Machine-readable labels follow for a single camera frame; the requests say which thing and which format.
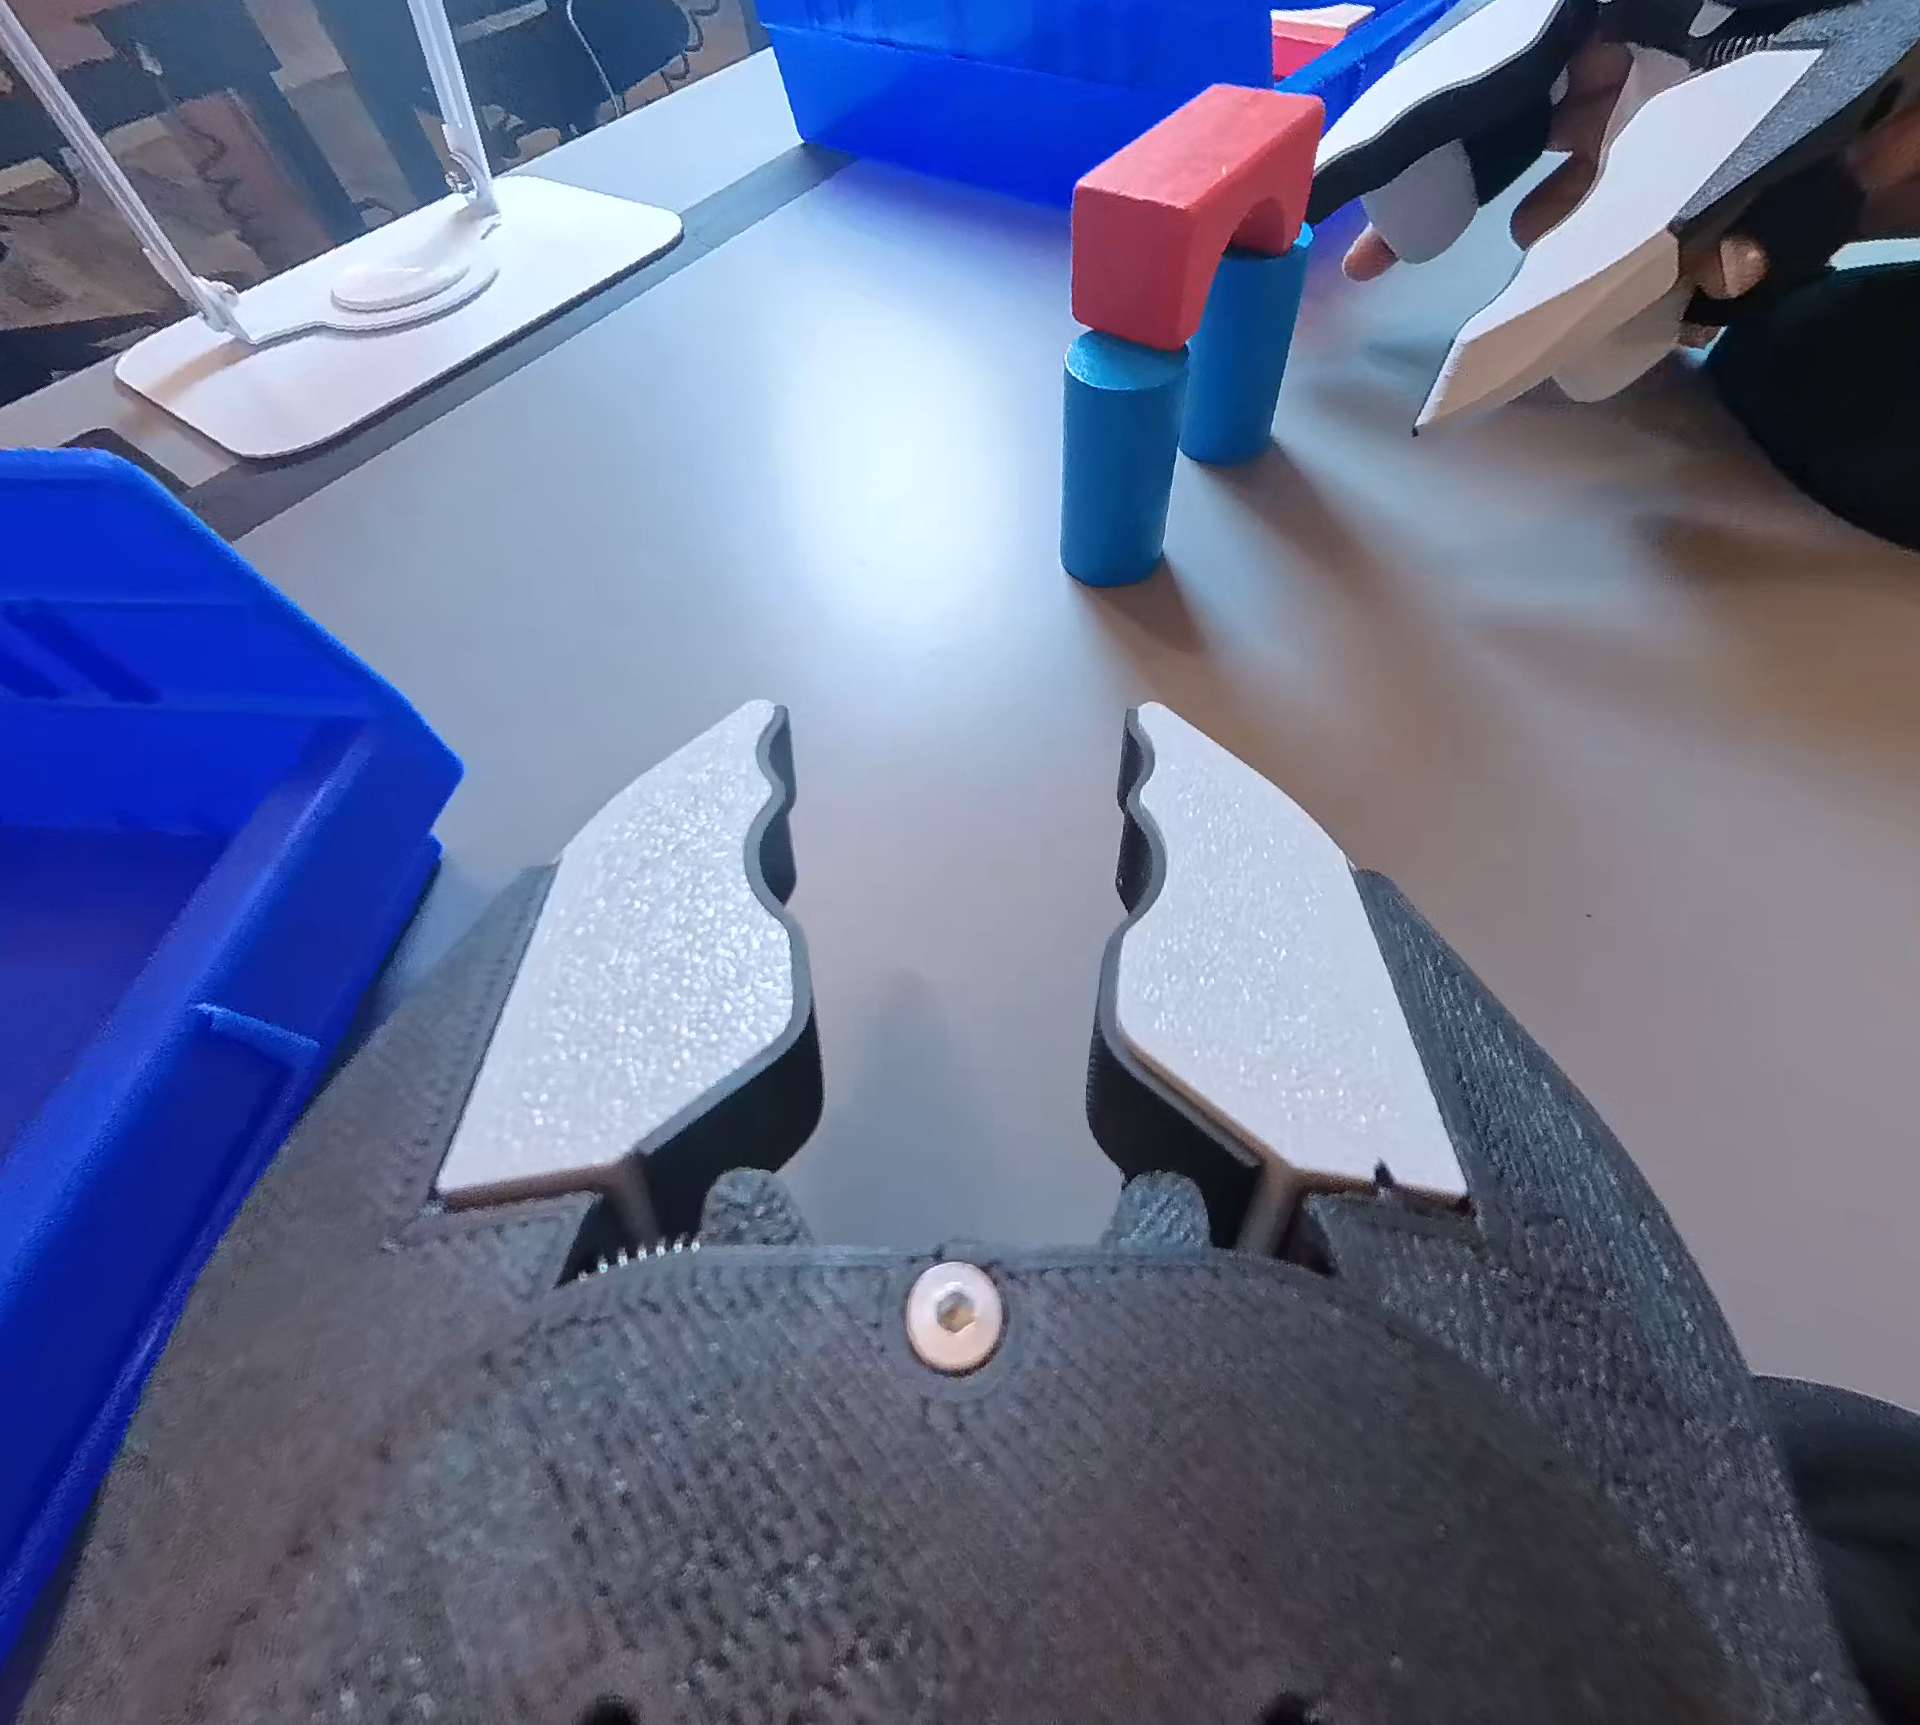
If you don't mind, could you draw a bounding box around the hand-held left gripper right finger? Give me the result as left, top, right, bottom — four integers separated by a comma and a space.
1086, 701, 1472, 1253

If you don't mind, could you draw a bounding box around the black wrist rest pad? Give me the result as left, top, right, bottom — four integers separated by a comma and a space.
1763, 1381, 1920, 1725
1710, 257, 1920, 551

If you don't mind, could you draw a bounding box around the blue plastic bin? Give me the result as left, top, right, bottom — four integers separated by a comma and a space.
713, 0, 1757, 212
0, 450, 467, 1607

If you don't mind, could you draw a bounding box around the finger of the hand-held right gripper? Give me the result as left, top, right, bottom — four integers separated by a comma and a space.
1311, 0, 1592, 263
1409, 47, 1825, 436

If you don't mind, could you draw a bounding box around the red wooden arch block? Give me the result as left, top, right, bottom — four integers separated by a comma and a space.
1071, 85, 1328, 353

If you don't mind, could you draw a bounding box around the white document stand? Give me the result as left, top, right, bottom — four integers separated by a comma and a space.
0, 0, 686, 466

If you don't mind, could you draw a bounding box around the teal wooden cylinder block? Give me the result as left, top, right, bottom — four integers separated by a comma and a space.
1180, 227, 1313, 466

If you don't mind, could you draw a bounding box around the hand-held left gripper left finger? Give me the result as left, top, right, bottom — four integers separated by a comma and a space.
436, 701, 821, 1217

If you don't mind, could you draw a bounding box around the blue wooden cylinder block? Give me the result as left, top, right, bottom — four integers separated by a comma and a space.
1060, 324, 1194, 587

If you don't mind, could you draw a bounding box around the black office chair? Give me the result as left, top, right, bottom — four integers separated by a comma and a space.
479, 0, 707, 137

